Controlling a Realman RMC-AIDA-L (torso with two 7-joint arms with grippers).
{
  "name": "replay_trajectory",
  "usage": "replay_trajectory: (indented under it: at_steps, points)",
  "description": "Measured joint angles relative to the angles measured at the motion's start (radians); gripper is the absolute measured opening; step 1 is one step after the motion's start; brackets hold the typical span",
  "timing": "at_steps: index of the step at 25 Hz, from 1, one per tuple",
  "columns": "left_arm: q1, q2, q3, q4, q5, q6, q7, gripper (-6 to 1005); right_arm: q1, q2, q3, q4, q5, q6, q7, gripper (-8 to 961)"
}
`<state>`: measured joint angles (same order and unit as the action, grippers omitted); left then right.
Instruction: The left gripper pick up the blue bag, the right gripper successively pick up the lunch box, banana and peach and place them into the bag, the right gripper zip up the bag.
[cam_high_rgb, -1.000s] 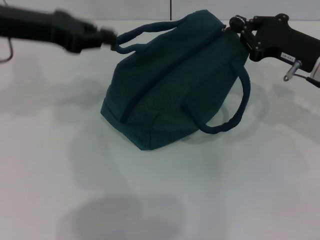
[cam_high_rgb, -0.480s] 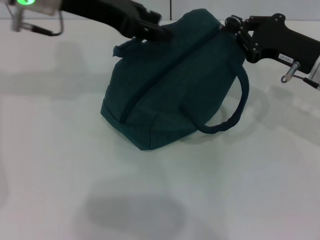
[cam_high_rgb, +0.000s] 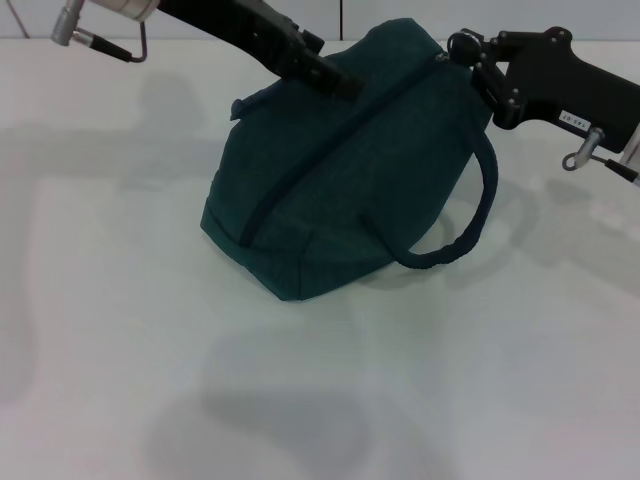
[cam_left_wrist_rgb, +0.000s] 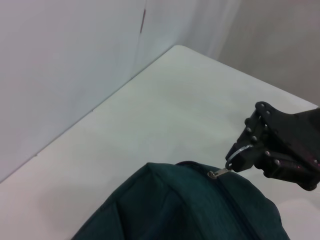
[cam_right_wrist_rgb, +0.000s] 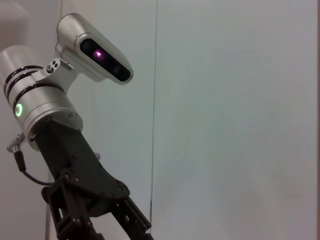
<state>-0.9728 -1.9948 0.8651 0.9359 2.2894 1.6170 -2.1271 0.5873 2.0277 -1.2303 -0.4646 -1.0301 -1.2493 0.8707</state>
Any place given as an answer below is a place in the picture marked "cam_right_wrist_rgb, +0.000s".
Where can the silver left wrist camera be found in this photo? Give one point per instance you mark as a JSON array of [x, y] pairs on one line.
[[75, 32]]

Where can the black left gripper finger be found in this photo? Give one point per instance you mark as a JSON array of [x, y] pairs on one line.
[[135, 220]]

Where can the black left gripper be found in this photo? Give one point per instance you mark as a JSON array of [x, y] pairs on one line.
[[75, 155]]

